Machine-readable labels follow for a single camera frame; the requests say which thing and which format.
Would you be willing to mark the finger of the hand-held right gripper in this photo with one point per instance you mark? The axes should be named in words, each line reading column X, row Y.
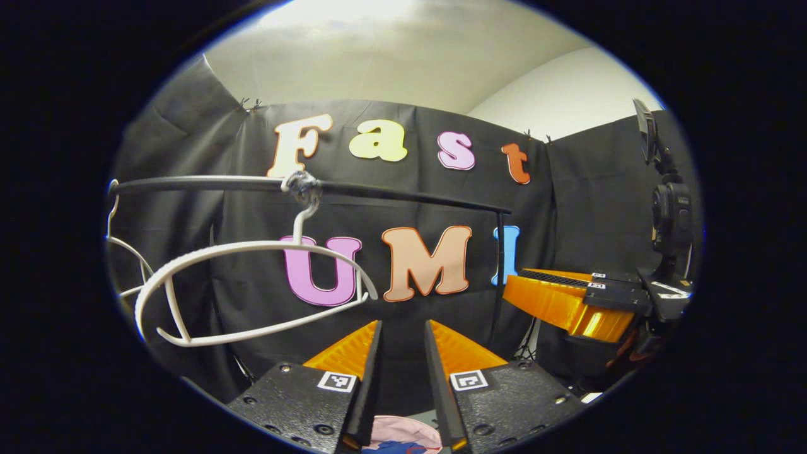
column 611, row 278
column 555, row 306

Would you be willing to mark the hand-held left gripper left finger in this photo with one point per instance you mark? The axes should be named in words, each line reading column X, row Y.
column 369, row 378

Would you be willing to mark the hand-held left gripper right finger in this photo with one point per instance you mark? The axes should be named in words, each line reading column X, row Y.
column 441, row 384

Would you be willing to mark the pink laundry hamper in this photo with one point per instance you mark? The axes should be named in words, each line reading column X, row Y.
column 403, row 429

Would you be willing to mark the white plastic hanger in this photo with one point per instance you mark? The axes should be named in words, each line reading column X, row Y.
column 129, row 249
column 295, row 232

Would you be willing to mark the black backdrop cloth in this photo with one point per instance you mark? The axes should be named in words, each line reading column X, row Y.
column 567, row 208

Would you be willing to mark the clear tape wad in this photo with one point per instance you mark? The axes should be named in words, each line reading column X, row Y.
column 302, row 186

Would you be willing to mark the black clothes rail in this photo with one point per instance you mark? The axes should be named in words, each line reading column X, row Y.
column 391, row 193

